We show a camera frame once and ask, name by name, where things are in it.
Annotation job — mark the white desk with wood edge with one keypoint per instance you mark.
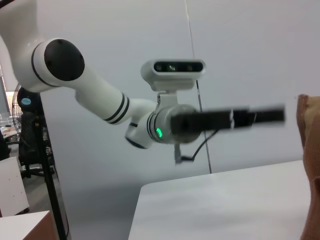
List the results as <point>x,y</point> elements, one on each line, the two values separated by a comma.
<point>17,227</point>

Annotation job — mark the black office chair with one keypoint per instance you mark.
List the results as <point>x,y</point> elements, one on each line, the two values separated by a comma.
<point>27,140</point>

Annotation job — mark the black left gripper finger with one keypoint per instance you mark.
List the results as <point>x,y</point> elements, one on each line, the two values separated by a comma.
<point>267,115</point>

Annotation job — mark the black vertical stand pole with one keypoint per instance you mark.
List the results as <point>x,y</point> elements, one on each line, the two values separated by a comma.
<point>53,190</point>

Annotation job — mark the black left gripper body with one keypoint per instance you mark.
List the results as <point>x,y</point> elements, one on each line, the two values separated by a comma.
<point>200,121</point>

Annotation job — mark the khaki canvas food bag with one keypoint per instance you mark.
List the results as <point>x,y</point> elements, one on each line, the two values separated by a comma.
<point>312,150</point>

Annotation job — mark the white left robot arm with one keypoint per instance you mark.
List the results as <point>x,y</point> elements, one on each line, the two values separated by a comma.
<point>100,92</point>

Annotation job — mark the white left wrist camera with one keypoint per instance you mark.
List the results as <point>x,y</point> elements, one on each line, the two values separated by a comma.
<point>175,75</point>

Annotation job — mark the white low cabinet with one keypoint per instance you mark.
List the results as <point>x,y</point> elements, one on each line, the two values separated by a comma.
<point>12,185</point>

